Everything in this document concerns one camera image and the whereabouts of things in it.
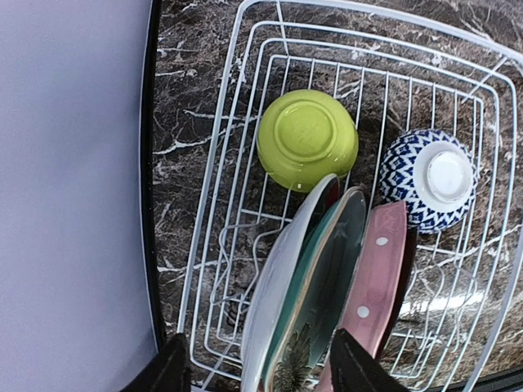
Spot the green teal plate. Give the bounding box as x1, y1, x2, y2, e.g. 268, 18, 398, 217
258, 186, 367, 391

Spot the blue white patterned bowl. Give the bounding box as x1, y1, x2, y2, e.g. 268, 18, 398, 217
379, 129, 478, 234

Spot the pink dotted plate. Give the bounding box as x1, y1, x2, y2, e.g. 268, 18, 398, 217
315, 202, 407, 391

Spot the green small bowl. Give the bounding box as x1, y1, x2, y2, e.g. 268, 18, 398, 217
257, 89, 359, 193

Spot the white wire dish rack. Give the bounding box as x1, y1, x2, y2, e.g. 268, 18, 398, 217
176, 1, 522, 391

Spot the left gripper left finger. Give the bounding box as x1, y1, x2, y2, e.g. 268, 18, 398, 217
121, 333, 191, 392

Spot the red teal floral plate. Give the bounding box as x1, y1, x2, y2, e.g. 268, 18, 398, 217
240, 174, 340, 391

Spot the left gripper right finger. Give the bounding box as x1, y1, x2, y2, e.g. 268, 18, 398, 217
329, 328, 405, 392

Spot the dark red floral plate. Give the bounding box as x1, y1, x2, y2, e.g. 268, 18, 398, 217
376, 229, 418, 359

